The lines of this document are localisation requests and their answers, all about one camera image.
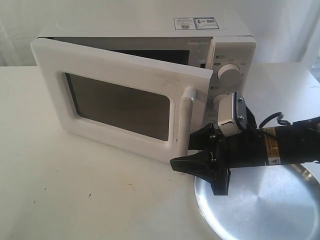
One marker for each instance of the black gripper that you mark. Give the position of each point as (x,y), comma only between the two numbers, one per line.
(237,151)

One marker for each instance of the white microwave door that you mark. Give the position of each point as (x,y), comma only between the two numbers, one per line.
(141,105)

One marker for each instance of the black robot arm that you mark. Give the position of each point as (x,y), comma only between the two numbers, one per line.
(296,143)

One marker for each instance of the white microwave oven body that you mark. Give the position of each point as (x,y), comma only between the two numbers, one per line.
(232,43)

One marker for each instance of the upper white control knob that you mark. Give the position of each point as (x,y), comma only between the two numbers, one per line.
(229,75)

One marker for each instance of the round steel plate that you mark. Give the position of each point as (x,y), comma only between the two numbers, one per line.
(264,203)

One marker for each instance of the blue white label sticker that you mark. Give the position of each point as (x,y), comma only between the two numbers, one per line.
(195,23)

